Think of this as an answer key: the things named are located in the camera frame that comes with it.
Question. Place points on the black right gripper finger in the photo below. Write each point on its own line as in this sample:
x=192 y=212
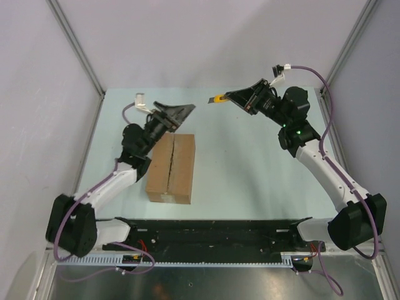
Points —
x=255 y=87
x=245 y=99

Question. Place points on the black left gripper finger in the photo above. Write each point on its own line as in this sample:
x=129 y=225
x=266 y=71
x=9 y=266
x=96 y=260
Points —
x=178 y=120
x=180 y=110

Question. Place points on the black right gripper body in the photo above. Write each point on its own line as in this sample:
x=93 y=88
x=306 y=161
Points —
x=262 y=101

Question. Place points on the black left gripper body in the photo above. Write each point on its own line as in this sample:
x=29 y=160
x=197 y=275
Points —
x=157 y=117

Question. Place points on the yellow utility knife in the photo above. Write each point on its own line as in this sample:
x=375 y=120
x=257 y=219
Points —
x=221 y=98

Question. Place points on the brown cardboard express box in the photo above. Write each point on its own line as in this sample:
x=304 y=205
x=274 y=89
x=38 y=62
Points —
x=170 y=174

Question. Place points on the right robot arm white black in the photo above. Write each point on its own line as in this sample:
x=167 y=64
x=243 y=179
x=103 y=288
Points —
x=360 y=215

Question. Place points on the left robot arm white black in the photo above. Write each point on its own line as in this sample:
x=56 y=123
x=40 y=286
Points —
x=73 y=225

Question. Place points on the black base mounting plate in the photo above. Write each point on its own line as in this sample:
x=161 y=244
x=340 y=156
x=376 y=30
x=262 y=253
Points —
x=245 y=248

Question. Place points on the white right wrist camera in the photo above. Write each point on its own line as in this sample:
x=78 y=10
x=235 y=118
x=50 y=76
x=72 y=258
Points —
x=279 y=74

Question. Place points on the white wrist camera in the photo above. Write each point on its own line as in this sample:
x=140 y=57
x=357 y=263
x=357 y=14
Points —
x=279 y=74
x=140 y=104

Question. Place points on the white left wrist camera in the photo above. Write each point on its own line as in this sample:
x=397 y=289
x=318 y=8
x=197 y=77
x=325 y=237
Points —
x=140 y=104

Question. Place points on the aluminium front rail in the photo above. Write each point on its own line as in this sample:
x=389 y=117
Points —
x=81 y=243

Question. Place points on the left aluminium frame post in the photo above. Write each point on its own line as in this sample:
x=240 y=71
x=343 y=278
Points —
x=75 y=45

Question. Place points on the aluminium frame post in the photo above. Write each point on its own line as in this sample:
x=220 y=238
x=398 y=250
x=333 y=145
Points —
x=354 y=36
x=75 y=45

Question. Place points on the right aluminium frame post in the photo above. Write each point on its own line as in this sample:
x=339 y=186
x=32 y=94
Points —
x=354 y=36

